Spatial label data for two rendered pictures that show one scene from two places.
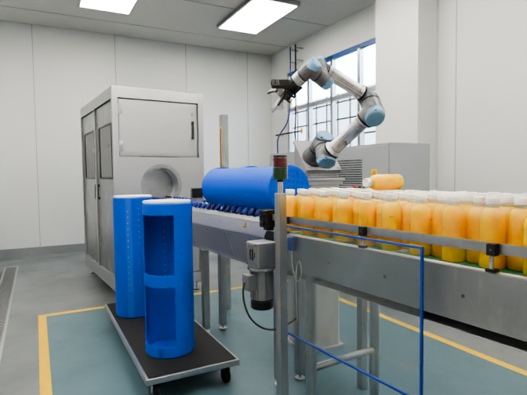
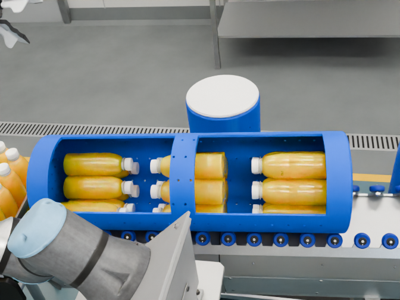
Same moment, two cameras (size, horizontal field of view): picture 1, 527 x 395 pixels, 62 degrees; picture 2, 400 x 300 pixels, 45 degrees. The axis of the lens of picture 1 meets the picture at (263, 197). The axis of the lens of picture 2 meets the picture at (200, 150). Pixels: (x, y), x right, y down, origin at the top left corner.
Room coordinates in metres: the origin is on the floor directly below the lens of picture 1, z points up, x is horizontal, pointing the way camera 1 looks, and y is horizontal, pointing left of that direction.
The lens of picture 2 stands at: (3.48, -0.63, 2.07)
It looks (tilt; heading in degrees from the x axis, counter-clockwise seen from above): 40 degrees down; 132
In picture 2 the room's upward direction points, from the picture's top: 7 degrees counter-clockwise
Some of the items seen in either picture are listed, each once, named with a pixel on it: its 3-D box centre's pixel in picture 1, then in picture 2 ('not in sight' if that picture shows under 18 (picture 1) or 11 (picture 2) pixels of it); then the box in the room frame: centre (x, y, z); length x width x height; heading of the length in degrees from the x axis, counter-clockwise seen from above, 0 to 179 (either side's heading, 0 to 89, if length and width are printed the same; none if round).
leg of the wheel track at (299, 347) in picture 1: (299, 325); not in sight; (2.45, -0.20, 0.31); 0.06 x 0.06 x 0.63; 32
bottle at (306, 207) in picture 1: (307, 214); not in sight; (2.01, -0.20, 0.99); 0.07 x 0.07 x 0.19
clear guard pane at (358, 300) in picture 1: (336, 296); not in sight; (1.68, -0.28, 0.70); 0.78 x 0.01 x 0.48; 32
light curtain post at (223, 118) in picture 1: (225, 212); not in sight; (3.80, 0.34, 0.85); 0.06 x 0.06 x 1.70; 32
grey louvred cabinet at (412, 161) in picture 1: (335, 214); not in sight; (4.85, -0.80, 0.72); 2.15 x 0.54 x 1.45; 28
